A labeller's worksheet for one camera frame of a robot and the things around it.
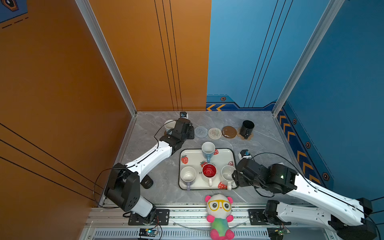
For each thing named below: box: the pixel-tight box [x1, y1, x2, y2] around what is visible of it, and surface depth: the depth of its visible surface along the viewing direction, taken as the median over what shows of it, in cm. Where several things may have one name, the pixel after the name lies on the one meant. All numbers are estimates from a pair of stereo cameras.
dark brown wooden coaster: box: [221, 125, 237, 139], surface depth 108 cm
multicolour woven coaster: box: [208, 127, 222, 140], surface depth 108 cm
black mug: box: [239, 120, 255, 140], surface depth 102 cm
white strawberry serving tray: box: [178, 148, 238, 191], surface depth 87 cm
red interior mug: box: [201, 163, 218, 187], surface depth 84 cm
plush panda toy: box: [205, 194, 235, 240], surface depth 71 cm
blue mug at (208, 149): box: [201, 141, 216, 163], surface depth 91 cm
